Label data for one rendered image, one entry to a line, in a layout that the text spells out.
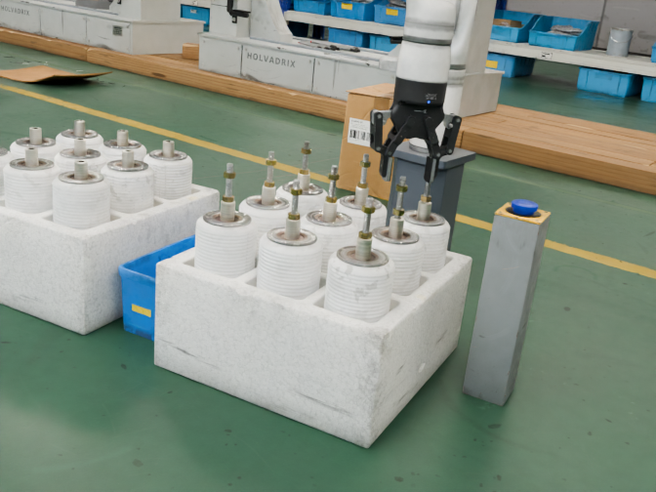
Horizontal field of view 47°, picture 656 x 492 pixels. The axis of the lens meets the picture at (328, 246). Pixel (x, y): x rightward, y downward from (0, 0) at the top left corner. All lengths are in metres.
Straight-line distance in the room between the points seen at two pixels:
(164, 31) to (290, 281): 3.59
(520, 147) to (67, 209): 2.03
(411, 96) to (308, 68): 2.51
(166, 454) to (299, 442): 0.18
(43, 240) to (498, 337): 0.77
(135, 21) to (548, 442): 3.65
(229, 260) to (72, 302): 0.33
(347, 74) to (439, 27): 2.39
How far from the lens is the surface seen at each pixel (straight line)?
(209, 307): 1.15
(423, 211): 1.27
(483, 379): 1.25
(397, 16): 6.42
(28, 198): 1.43
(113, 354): 1.30
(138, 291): 1.32
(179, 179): 1.52
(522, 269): 1.17
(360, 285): 1.04
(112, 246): 1.35
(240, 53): 3.86
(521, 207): 1.16
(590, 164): 2.93
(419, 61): 1.08
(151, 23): 4.53
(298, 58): 3.62
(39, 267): 1.39
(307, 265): 1.10
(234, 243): 1.15
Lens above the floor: 0.63
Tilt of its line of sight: 20 degrees down
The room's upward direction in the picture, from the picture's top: 6 degrees clockwise
